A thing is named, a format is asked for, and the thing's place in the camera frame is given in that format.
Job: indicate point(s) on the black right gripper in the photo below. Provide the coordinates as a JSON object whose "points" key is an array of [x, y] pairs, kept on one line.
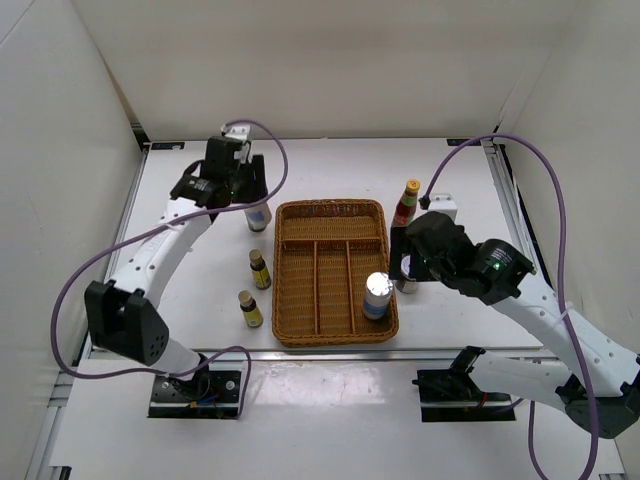
{"points": [[399, 242]]}

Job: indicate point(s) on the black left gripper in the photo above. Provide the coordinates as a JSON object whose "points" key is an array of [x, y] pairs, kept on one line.
{"points": [[257, 186]]}

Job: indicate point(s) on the red label sauce bottle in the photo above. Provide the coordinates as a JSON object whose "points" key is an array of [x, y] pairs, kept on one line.
{"points": [[407, 204]]}

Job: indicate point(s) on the dark jar white lid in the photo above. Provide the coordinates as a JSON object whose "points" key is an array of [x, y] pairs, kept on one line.
{"points": [[406, 284]]}

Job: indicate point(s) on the small yellow label bottle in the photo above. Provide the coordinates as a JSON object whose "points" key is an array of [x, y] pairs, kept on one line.
{"points": [[260, 272]]}

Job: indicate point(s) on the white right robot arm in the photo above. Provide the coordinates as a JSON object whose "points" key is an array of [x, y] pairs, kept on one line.
{"points": [[595, 376]]}

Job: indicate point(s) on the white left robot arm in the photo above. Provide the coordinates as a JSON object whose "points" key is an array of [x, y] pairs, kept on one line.
{"points": [[122, 312]]}

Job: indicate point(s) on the brown wicker basket tray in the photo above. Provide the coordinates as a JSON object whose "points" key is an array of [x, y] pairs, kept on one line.
{"points": [[324, 251]]}

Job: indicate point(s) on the left table edge label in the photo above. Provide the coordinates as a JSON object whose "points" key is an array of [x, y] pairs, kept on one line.
{"points": [[167, 146]]}

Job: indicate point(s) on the table edge label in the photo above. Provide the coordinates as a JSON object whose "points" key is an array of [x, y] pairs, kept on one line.
{"points": [[167, 146], [455, 142]]}

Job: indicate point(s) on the right table edge label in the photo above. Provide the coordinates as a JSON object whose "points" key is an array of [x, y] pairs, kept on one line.
{"points": [[455, 142]]}

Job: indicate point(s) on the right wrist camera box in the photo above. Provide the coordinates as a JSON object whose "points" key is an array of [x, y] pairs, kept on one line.
{"points": [[443, 203]]}

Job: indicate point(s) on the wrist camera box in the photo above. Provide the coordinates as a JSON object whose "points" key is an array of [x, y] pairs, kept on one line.
{"points": [[443, 203], [242, 133]]}

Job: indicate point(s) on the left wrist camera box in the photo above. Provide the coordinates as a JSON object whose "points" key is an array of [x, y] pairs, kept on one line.
{"points": [[242, 133]]}

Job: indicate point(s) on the aluminium frame rail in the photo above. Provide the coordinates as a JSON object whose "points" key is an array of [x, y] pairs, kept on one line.
{"points": [[355, 355]]}

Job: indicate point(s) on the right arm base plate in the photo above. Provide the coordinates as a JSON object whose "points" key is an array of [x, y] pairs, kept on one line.
{"points": [[450, 396]]}

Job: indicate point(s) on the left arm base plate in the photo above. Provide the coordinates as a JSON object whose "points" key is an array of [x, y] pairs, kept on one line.
{"points": [[211, 395]]}

